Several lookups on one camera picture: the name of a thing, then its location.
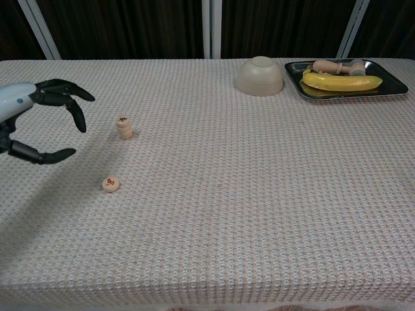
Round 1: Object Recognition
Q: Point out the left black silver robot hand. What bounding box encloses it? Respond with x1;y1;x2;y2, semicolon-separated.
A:
0;78;97;166

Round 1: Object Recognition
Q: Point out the black curtain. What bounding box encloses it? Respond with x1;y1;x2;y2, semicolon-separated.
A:
0;0;46;62
351;0;415;60
220;0;356;60
37;0;205;61

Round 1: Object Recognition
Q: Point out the beige upturned bowl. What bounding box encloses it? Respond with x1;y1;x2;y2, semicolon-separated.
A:
233;55;285;97

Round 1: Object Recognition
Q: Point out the beige woven tablecloth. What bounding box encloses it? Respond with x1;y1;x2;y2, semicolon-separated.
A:
0;58;415;311

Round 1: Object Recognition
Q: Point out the wooden toy pin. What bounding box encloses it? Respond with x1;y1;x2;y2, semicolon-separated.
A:
312;59;344;75

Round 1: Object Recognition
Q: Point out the yellow banana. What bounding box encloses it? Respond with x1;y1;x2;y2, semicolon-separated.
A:
302;69;383;92

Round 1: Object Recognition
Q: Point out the rectangular metal tray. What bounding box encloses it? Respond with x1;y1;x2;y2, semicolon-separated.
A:
284;58;409;100

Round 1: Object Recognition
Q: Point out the white frame post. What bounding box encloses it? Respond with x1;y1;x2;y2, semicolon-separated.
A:
201;0;222;60
336;0;370;59
18;0;62;61

